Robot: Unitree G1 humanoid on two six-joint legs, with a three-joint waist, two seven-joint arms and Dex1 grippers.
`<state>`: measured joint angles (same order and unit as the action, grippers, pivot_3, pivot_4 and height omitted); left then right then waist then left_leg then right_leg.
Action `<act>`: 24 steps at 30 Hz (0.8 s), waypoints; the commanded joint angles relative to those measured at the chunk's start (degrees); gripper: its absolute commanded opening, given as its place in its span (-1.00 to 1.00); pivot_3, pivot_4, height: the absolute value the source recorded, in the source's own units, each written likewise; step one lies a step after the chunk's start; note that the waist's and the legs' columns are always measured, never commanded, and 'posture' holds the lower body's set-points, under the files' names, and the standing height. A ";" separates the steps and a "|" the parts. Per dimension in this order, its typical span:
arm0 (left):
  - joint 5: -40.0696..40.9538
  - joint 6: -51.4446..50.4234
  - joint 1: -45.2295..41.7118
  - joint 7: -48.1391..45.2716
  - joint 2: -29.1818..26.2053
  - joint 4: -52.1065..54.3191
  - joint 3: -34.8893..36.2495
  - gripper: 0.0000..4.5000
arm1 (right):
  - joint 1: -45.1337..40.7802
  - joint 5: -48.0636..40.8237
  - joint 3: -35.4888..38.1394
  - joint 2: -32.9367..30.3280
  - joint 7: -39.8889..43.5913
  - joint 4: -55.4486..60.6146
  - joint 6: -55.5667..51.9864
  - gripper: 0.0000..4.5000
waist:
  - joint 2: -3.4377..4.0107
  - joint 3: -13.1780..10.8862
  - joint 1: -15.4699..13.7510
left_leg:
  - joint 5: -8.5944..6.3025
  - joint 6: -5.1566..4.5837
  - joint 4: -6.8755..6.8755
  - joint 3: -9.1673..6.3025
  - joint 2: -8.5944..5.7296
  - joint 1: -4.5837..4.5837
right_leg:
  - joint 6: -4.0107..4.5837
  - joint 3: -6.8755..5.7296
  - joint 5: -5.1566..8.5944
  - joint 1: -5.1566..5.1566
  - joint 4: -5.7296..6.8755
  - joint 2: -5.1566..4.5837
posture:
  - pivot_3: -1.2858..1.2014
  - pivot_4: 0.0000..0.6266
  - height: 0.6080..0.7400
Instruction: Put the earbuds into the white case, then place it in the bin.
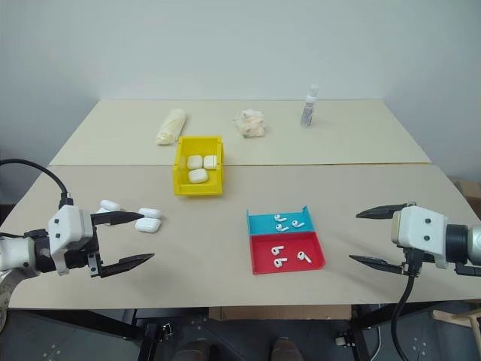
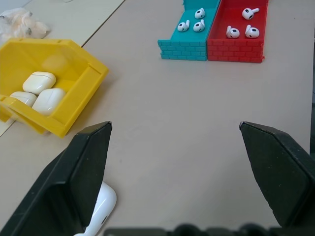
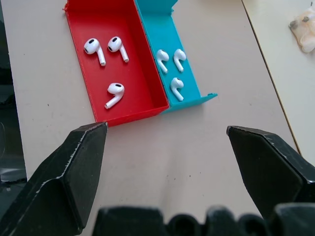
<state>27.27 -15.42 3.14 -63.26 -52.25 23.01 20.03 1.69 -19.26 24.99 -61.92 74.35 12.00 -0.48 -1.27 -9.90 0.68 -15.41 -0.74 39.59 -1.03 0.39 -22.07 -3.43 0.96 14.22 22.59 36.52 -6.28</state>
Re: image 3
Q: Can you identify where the red plastic tray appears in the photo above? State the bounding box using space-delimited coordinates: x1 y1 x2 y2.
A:
62 0 170 128

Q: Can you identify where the blue plastic tray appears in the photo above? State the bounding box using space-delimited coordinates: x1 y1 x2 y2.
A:
134 0 219 115

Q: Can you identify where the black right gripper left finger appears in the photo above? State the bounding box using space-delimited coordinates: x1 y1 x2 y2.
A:
0 122 109 236

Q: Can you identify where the white earbud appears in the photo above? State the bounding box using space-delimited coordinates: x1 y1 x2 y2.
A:
107 36 130 63
104 83 126 110
170 77 185 101
173 48 186 73
83 38 106 67
156 49 170 75

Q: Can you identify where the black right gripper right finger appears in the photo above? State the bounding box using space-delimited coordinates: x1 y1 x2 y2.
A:
226 125 315 220

